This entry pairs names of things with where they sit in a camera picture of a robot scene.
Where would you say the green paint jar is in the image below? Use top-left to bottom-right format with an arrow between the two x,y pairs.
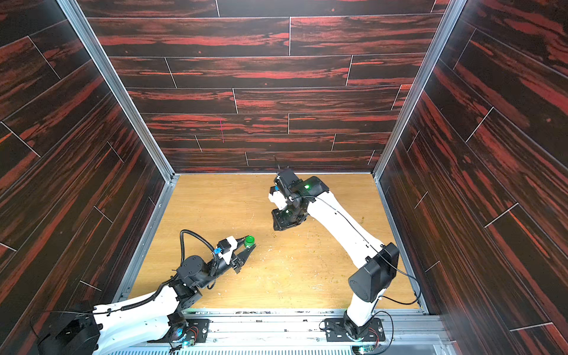
244,235 -> 255,249

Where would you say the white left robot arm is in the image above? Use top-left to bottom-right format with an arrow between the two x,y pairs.
37,236 -> 255,354

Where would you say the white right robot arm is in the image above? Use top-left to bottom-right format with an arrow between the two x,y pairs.
269,169 -> 399,339

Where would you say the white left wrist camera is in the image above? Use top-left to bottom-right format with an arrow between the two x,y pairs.
214,236 -> 233,263

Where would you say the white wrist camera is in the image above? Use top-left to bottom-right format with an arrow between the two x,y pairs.
214,236 -> 233,263
269,186 -> 288,211

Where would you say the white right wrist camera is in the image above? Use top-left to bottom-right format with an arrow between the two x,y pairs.
269,186 -> 288,211

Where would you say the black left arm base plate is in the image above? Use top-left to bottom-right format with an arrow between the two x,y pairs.
169,319 -> 210,346

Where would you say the black corrugated left cable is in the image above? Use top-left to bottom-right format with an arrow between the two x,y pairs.
119,228 -> 217,312

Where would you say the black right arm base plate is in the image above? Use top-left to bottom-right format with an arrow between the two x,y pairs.
319,316 -> 386,343

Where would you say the thin black right cable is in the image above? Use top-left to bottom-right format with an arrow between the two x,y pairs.
272,154 -> 422,355

